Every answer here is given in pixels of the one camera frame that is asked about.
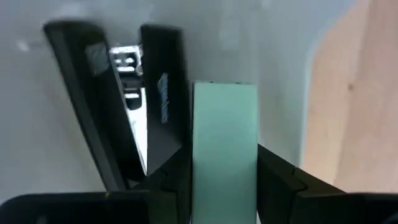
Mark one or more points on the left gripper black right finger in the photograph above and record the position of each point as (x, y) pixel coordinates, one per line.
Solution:
(273, 193)

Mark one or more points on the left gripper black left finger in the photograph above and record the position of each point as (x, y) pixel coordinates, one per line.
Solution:
(174, 199)

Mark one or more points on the white plastic bin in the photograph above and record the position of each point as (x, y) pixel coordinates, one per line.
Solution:
(280, 62)

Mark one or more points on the black stapler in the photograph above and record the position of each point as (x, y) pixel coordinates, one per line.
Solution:
(168, 130)

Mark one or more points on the mint green stapler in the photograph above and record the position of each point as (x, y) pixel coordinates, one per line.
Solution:
(224, 149)

